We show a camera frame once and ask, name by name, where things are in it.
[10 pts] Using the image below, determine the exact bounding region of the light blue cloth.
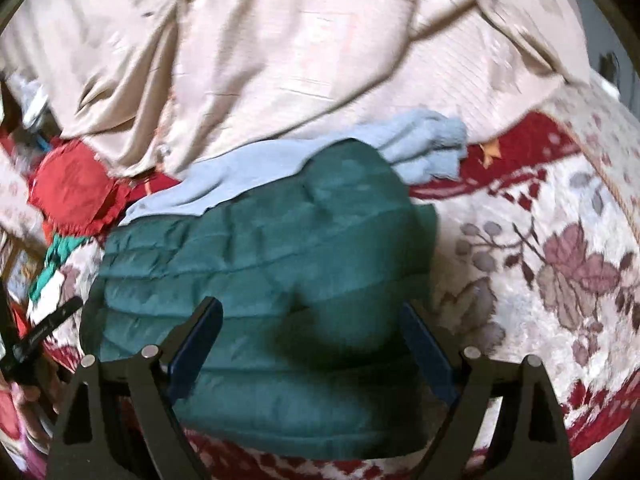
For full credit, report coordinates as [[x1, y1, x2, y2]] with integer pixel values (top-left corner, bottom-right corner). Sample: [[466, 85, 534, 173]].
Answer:
[[120, 109, 469, 227]]

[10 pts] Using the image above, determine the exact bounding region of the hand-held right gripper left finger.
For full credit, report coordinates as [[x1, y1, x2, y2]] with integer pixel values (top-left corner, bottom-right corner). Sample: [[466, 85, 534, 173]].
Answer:
[[47, 296, 224, 480]]

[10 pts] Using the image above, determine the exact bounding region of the green and white cloth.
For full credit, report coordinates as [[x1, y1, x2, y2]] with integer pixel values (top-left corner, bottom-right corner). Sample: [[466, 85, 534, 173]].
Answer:
[[29, 233, 85, 299]]

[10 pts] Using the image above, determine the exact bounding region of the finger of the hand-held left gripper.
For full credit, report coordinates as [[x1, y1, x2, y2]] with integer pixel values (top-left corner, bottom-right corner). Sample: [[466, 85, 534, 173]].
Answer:
[[0, 296, 84, 377]]

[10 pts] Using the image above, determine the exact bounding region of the red frilled cloth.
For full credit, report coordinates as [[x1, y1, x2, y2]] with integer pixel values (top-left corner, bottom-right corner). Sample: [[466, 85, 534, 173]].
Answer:
[[27, 139, 132, 237]]

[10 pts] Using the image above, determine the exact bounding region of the floral leaf print blanket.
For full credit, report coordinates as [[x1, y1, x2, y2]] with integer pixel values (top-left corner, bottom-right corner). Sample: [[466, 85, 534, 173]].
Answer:
[[0, 85, 640, 480]]

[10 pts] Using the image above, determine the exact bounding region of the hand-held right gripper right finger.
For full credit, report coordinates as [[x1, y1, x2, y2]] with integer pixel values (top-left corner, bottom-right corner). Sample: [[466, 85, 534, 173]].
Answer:
[[401, 300, 573, 480]]

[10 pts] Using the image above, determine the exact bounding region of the green puffer jacket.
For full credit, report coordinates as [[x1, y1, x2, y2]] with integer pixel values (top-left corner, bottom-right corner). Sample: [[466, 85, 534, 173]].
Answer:
[[80, 139, 441, 461]]

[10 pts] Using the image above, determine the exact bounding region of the cream quilted bedspread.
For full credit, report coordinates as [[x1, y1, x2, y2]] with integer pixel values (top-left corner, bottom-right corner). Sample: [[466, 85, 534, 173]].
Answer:
[[0, 0, 593, 186]]

